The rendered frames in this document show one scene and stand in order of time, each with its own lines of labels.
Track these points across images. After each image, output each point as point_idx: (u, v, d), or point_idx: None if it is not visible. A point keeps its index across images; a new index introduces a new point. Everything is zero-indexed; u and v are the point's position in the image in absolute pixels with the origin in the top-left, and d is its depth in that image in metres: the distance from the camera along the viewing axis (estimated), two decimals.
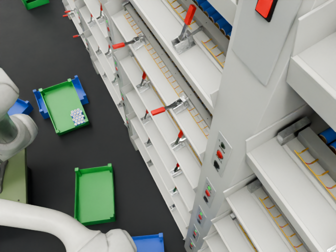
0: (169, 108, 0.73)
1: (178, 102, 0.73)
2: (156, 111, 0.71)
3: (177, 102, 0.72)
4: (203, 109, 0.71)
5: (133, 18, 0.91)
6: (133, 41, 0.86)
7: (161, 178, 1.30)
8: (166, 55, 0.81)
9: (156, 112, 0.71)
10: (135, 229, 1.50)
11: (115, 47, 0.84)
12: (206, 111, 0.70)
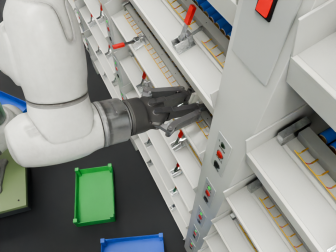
0: None
1: None
2: None
3: None
4: None
5: (133, 18, 0.91)
6: (133, 41, 0.86)
7: (161, 178, 1.30)
8: (166, 55, 0.81)
9: None
10: (135, 229, 1.50)
11: (115, 47, 0.84)
12: (206, 111, 0.70)
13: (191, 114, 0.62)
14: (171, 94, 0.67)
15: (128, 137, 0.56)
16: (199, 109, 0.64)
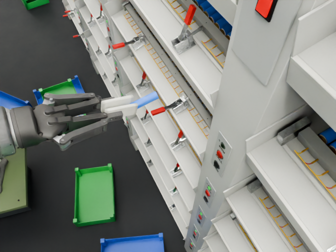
0: (169, 108, 0.73)
1: (178, 102, 0.73)
2: (156, 111, 0.71)
3: (177, 102, 0.72)
4: (203, 109, 0.71)
5: (133, 18, 0.91)
6: (133, 41, 0.86)
7: (161, 178, 1.30)
8: (166, 55, 0.81)
9: (156, 112, 0.71)
10: (135, 229, 1.50)
11: (115, 47, 0.84)
12: (206, 111, 0.70)
13: None
14: (90, 128, 0.57)
15: None
16: (96, 103, 0.62)
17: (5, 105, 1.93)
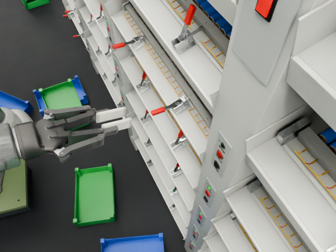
0: (169, 108, 0.73)
1: (178, 102, 0.73)
2: (156, 111, 0.71)
3: (177, 102, 0.72)
4: (203, 109, 0.71)
5: (133, 18, 0.91)
6: (133, 41, 0.86)
7: (161, 178, 1.30)
8: (166, 55, 0.81)
9: (156, 112, 0.71)
10: (135, 229, 1.50)
11: (115, 47, 0.84)
12: (206, 111, 0.70)
13: None
14: (88, 142, 0.62)
15: None
16: None
17: (5, 105, 1.93)
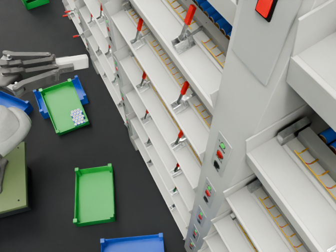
0: (182, 97, 0.72)
1: None
2: (187, 86, 0.70)
3: None
4: None
5: (138, 15, 0.91)
6: (137, 38, 0.86)
7: (161, 178, 1.30)
8: None
9: (188, 87, 0.69)
10: (135, 229, 1.50)
11: (142, 22, 0.82)
12: None
13: None
14: (42, 77, 0.62)
15: None
16: (53, 62, 0.67)
17: (5, 105, 1.93)
